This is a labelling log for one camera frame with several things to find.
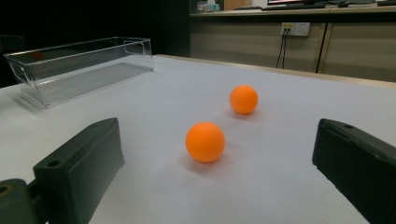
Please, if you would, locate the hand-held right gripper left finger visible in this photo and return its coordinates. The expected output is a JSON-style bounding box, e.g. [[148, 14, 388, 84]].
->
[[33, 117, 126, 224]]

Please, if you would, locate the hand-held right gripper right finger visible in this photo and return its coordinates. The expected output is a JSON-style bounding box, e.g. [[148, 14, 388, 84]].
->
[[311, 118, 396, 224]]

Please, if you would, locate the clear plastic box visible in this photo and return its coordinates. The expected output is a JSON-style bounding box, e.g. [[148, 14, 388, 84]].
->
[[3, 36, 155, 109]]

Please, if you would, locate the orange table tennis ball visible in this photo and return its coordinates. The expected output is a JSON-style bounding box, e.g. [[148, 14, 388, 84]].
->
[[185, 121, 226, 164], [229, 84, 260, 115]]

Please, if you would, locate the wooden office counter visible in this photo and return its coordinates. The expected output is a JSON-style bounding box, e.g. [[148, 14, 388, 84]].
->
[[190, 5, 396, 84]]

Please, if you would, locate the black keyboard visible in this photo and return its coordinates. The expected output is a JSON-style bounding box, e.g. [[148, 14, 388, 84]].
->
[[261, 2, 329, 12]]

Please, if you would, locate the computer monitor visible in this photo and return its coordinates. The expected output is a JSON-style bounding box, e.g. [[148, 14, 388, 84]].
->
[[266, 0, 331, 6]]

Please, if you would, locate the tissue box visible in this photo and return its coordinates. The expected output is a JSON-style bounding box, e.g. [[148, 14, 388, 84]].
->
[[196, 0, 220, 13]]

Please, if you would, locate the wooden panel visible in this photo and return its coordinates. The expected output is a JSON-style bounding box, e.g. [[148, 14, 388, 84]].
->
[[223, 0, 253, 11]]

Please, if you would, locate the black power cable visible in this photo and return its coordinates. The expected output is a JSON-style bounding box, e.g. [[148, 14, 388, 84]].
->
[[281, 30, 290, 70], [276, 30, 288, 69]]

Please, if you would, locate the white wall socket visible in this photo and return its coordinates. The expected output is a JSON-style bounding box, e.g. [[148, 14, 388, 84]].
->
[[280, 21, 311, 37]]

